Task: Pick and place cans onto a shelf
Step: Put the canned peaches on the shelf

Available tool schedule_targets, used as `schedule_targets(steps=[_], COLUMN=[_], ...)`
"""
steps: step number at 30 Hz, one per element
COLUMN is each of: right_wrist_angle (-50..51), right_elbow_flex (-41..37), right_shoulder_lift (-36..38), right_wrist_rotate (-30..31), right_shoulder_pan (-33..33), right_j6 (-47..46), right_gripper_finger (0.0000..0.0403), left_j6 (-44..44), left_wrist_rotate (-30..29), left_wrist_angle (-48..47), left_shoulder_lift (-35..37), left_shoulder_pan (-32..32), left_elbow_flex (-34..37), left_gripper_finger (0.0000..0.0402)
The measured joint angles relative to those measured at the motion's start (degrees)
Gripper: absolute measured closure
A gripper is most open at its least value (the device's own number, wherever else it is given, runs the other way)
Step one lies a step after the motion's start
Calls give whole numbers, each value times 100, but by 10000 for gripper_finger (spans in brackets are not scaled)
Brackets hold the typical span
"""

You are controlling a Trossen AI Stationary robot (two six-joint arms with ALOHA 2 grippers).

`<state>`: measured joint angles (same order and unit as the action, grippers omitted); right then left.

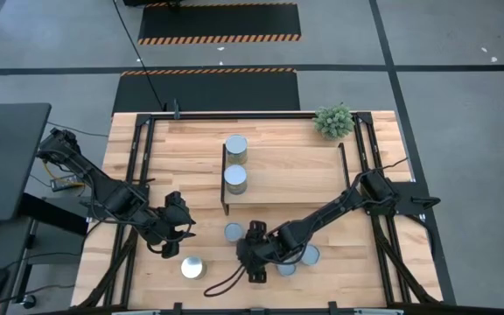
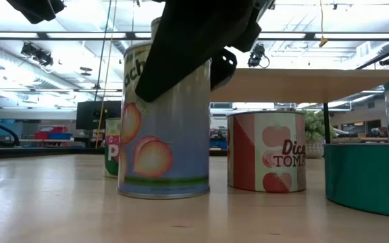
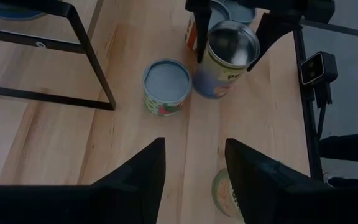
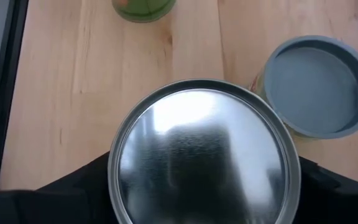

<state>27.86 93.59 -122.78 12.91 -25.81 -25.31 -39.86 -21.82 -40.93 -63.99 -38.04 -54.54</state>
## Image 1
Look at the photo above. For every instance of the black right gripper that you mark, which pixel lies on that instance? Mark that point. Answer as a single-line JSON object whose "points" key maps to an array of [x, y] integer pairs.
{"points": [[261, 251]]}

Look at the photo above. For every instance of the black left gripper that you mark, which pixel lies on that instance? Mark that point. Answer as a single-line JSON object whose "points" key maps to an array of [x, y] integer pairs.
{"points": [[171, 210]]}

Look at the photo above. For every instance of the short green peas can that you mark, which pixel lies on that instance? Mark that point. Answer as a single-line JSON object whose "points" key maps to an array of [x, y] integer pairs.
{"points": [[233, 232]]}

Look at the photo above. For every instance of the tall oranges can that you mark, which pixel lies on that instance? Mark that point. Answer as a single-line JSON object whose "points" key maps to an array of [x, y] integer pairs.
{"points": [[193, 268]]}

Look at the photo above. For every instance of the short teal can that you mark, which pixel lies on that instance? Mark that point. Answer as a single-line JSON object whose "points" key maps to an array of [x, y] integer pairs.
{"points": [[286, 270]]}

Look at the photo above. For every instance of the mixed vegetables can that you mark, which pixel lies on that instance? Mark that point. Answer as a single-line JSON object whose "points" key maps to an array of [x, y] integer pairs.
{"points": [[311, 256]]}

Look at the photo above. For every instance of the tall peas can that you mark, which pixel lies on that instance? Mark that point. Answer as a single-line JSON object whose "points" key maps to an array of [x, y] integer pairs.
{"points": [[235, 176]]}

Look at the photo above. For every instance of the tall carrots can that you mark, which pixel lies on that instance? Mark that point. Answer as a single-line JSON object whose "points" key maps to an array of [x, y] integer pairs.
{"points": [[236, 146]]}

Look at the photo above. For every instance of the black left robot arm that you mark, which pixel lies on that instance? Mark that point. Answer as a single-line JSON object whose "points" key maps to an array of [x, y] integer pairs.
{"points": [[103, 192]]}

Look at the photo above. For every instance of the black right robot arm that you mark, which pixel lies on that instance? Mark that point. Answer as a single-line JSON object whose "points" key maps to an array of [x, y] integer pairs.
{"points": [[331, 207]]}

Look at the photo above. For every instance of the wooden shelf with black legs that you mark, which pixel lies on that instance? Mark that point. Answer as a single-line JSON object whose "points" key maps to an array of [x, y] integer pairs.
{"points": [[291, 175]]}

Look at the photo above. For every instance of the black power adapter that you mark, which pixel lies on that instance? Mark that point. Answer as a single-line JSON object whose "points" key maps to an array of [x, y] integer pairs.
{"points": [[64, 184]]}

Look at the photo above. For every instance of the black mat, one hazard stripe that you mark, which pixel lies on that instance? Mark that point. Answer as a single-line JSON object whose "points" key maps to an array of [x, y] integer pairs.
{"points": [[208, 92]]}

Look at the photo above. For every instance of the potted green plant, white pot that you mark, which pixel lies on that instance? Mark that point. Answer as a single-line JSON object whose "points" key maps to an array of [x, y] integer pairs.
{"points": [[333, 122]]}

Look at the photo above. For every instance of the black metal rig frame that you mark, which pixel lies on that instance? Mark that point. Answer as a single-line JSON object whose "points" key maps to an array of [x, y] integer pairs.
{"points": [[234, 116]]}

